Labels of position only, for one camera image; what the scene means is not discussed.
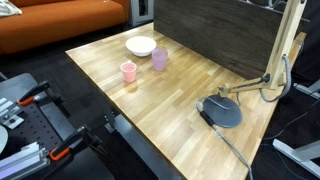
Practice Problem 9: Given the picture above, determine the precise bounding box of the pink mug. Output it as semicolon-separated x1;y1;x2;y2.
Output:
120;60;137;83

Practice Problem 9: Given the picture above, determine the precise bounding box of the purple translucent cup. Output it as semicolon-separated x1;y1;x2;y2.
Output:
152;48;168;71

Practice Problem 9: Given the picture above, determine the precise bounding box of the white bowl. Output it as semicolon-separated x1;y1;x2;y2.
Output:
126;36;157;57

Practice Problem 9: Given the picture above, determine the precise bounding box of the wooden desk lamp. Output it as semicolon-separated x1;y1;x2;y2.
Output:
199;0;307;128

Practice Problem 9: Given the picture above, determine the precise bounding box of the black orange clamp lower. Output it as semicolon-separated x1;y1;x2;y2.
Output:
49;126;88;161

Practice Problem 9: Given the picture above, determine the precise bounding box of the black orange clamp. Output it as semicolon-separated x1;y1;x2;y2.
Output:
17;80;50;106
49;126;88;161

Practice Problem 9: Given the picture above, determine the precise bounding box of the dark wooden board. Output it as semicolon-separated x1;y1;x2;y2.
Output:
154;0;282;79

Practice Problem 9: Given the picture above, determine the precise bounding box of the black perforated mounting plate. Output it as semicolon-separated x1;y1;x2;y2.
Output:
0;103;62;159

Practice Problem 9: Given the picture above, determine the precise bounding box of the black orange clamp upper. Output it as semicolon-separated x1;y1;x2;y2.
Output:
17;80;50;106

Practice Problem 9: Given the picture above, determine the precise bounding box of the orange sofa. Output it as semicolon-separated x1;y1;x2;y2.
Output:
0;0;130;55

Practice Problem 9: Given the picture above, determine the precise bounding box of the grey lamp cable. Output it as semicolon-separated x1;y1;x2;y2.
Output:
195;99;254;180

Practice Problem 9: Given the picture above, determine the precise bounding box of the aluminium extrusion rail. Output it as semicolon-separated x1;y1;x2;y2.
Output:
0;142;50;180

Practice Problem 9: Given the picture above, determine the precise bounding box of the white table leg frame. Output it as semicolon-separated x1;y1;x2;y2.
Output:
272;139;320;179

